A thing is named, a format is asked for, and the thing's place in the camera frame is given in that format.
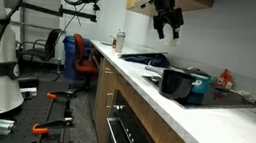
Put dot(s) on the black office chair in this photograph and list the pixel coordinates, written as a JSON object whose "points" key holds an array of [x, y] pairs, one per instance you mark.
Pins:
{"points": [[51, 42]]}

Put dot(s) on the silver round cooktop knob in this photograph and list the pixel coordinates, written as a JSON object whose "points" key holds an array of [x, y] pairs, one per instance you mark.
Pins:
{"points": [[155, 79]]}

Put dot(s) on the small beige jar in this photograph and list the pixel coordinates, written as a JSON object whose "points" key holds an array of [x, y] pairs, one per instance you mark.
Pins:
{"points": [[229, 85]]}

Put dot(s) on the wooden base cabinet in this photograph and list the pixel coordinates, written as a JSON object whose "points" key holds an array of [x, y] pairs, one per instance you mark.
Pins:
{"points": [[101, 118]]}

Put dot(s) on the blue pot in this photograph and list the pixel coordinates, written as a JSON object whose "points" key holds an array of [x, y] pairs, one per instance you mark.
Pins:
{"points": [[204, 85]]}

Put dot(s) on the silver thermos tumbler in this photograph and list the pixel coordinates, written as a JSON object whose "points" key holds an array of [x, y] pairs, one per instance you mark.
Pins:
{"points": [[120, 43]]}

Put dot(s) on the silver metal block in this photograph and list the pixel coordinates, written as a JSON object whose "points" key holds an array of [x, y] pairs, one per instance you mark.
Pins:
{"points": [[29, 93]]}

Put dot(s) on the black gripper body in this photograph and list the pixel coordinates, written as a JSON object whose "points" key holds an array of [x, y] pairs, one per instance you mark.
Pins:
{"points": [[168, 11]]}

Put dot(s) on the red office chair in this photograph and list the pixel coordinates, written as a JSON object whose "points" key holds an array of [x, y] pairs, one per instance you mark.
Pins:
{"points": [[82, 63]]}

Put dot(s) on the small orange bottle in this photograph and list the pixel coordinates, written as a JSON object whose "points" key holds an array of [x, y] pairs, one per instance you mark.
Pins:
{"points": [[114, 42]]}

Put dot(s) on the white wall outlet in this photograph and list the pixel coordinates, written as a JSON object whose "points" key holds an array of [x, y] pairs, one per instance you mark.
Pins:
{"points": [[167, 40]]}

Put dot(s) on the black built-in oven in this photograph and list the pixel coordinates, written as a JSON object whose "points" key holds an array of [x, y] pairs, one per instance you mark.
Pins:
{"points": [[132, 139]]}

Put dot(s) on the black perforated robot table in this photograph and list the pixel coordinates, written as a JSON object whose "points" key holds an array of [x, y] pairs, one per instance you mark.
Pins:
{"points": [[34, 112]]}

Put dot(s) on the red bottle with label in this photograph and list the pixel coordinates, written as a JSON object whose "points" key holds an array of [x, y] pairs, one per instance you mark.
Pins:
{"points": [[224, 78]]}

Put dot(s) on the dark blue cloth bag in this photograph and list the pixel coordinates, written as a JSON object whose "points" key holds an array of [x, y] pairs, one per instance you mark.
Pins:
{"points": [[146, 60]]}

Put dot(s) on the blue trash bin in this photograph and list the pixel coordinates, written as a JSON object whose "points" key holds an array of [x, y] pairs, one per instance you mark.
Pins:
{"points": [[68, 56]]}

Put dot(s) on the black camera boom bar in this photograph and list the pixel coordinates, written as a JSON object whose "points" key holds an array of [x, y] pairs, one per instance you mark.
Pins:
{"points": [[59, 11]]}

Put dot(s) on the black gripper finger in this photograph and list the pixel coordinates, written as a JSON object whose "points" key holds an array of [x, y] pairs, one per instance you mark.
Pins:
{"points": [[160, 33], [175, 31]]}

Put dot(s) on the dark pot lid with knob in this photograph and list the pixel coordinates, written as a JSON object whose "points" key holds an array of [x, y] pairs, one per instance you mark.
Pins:
{"points": [[197, 72]]}

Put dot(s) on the black glass cooktop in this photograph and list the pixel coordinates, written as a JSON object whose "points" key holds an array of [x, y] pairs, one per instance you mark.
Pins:
{"points": [[221, 100]]}

